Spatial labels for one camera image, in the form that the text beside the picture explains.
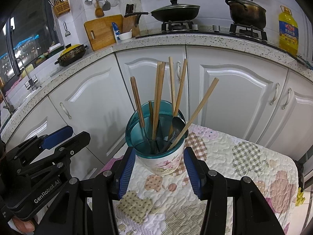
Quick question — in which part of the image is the left hand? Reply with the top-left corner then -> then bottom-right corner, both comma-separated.
12,217 -> 35,233

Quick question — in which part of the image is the sink faucet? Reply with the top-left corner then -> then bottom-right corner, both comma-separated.
9,25 -> 41,91

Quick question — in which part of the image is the wooden knife block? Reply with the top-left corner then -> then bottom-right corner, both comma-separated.
122,4 -> 141,37

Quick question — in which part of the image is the yellow lidded casserole pot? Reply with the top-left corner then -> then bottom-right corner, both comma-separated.
55,44 -> 88,67

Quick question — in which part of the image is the wooden chopstick basket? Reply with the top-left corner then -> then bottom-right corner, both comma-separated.
48,0 -> 71,18

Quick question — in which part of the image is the floral quilted table cloth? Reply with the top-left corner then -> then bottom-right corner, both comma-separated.
100,125 -> 299,234

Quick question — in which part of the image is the black wok with lid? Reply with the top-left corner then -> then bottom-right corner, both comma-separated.
124,0 -> 200,22

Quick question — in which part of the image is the white cabinet door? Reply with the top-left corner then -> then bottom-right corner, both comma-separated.
49,54 -> 134,163
186,46 -> 288,143
116,45 -> 186,120
257,71 -> 312,160

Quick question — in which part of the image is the metal spoon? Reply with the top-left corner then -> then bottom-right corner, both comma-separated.
160,117 -> 186,153

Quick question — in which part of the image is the yellow cooking oil bottle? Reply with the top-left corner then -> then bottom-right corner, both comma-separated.
279,5 -> 299,56

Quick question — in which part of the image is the wooden cutting board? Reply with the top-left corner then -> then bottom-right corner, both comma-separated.
84,14 -> 123,51

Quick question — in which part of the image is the yellow egg tray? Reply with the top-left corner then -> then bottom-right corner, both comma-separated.
296,187 -> 306,206

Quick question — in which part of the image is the dark stock pot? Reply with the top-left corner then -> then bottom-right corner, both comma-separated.
225,0 -> 266,30

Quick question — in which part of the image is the floral utensil holder teal rim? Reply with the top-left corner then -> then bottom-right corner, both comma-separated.
125,100 -> 188,175

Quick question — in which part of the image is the white small bowl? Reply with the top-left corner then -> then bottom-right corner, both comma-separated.
118,30 -> 133,41

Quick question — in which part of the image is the black gas stove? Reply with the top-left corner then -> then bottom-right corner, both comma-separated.
135,26 -> 284,52

